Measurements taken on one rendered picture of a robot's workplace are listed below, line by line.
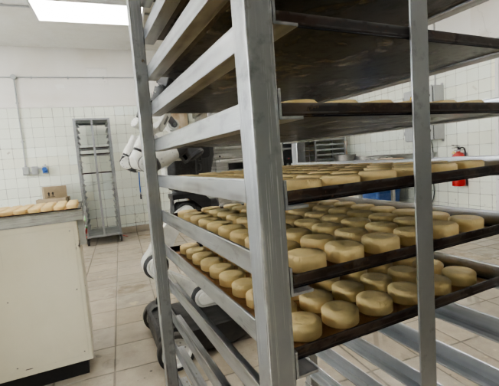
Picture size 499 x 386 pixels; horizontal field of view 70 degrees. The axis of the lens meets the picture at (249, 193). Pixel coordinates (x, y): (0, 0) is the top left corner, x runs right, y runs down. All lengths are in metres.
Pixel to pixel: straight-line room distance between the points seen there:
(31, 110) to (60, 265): 4.58
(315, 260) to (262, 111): 0.18
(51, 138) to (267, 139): 6.08
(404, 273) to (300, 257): 0.27
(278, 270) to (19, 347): 1.96
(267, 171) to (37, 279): 1.85
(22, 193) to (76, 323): 4.45
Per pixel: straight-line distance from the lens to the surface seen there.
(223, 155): 5.49
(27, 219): 2.07
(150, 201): 0.93
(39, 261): 2.09
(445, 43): 0.56
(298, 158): 1.10
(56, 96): 6.44
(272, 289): 0.37
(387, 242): 0.50
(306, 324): 0.48
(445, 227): 0.59
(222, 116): 0.49
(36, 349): 2.24
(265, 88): 0.35
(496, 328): 0.76
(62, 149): 6.35
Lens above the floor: 1.09
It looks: 6 degrees down
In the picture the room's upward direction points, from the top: 4 degrees counter-clockwise
